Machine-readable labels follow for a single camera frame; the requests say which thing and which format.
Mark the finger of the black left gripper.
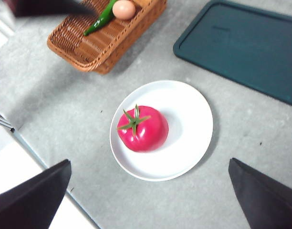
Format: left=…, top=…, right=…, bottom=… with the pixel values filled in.
left=12, top=0, right=99, bottom=18

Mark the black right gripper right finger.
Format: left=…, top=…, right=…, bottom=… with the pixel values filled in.
left=228, top=157, right=292, bottom=229

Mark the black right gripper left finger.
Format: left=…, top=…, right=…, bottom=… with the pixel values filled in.
left=0, top=159, right=72, bottom=229

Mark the red tomato with green stem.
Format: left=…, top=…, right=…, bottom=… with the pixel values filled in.
left=116, top=104, right=169, bottom=153

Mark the brown wicker basket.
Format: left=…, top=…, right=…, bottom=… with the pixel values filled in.
left=46, top=0, right=167, bottom=75

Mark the green chili pepper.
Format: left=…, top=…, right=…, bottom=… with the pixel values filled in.
left=83, top=0, right=118, bottom=37

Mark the pale pink egg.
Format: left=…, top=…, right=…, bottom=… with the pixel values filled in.
left=112, top=0, right=136, bottom=20

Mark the white round plate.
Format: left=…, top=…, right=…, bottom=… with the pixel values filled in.
left=109, top=80, right=214, bottom=182

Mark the dark rectangular tray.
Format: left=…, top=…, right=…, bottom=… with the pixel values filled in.
left=173, top=0, right=292, bottom=107

